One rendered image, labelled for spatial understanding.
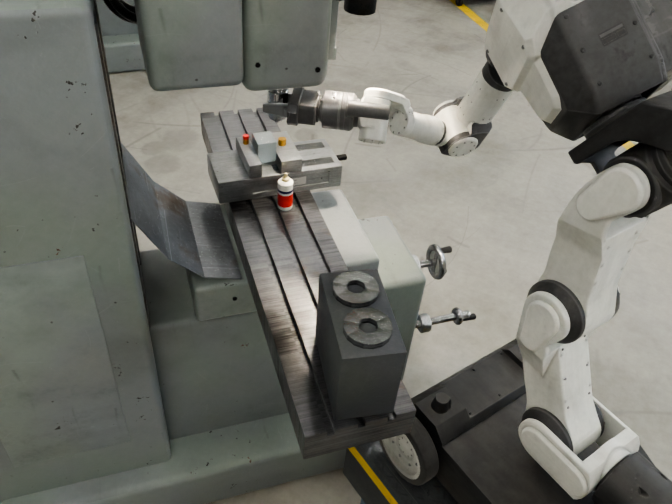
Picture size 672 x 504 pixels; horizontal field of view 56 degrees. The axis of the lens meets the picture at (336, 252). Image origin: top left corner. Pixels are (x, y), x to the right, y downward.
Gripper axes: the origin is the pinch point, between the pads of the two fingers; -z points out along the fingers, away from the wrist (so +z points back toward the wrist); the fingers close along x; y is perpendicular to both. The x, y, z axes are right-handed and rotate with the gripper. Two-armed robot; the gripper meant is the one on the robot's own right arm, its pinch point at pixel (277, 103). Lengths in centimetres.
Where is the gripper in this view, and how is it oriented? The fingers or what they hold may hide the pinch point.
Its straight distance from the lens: 152.8
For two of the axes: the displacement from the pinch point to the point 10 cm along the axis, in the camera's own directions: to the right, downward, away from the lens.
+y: -0.7, 7.5, 6.6
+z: 9.9, 1.3, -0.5
